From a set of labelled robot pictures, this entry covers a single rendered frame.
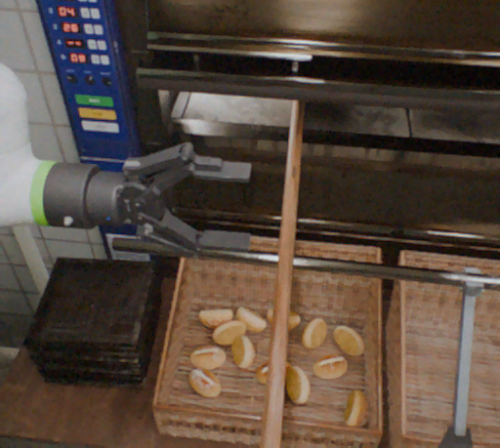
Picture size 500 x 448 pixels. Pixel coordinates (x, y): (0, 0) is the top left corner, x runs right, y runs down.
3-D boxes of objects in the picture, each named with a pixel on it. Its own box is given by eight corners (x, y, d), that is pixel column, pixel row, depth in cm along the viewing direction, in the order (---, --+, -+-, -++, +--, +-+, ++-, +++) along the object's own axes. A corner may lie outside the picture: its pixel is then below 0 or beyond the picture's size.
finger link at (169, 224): (140, 212, 77) (134, 217, 78) (203, 253, 81) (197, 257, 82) (146, 192, 80) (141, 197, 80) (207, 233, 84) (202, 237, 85)
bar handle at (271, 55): (148, 71, 116) (150, 69, 118) (308, 83, 113) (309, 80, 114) (146, 43, 113) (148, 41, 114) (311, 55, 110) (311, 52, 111)
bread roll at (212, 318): (231, 308, 164) (232, 327, 163) (232, 308, 171) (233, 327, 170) (198, 309, 164) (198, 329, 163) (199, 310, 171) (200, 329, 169)
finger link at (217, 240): (200, 244, 81) (200, 248, 81) (248, 249, 80) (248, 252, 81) (204, 229, 83) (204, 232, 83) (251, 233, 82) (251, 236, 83)
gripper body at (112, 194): (100, 157, 78) (165, 162, 78) (110, 200, 84) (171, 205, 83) (82, 193, 73) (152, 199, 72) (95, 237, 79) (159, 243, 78)
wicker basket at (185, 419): (191, 285, 180) (184, 226, 161) (368, 303, 176) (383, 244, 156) (154, 436, 146) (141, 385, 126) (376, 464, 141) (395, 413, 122)
